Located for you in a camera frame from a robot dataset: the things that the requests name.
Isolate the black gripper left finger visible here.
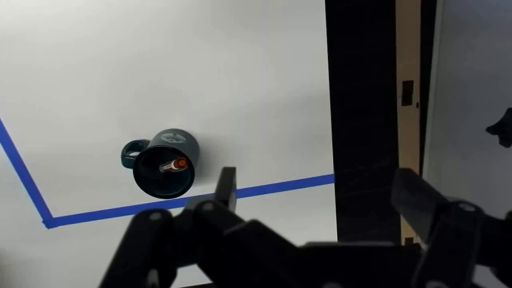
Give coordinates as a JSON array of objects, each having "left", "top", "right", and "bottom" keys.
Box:
[{"left": 97, "top": 166, "right": 301, "bottom": 288}]

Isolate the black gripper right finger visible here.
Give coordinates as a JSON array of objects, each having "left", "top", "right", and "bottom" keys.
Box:
[{"left": 390, "top": 166, "right": 512, "bottom": 288}]

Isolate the white marker with orange cap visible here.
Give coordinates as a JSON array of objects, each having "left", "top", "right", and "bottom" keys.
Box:
[{"left": 158, "top": 155, "right": 190, "bottom": 174}]

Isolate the blue tape strip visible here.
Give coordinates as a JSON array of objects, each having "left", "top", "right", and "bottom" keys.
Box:
[
  {"left": 41, "top": 173, "right": 336, "bottom": 230},
  {"left": 0, "top": 117, "right": 54, "bottom": 229}
]

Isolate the dark green mug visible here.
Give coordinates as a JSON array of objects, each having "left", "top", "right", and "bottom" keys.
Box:
[{"left": 118, "top": 126, "right": 201, "bottom": 200}]

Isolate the small black box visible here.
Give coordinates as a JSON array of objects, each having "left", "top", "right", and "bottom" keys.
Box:
[{"left": 400, "top": 78, "right": 416, "bottom": 107}]

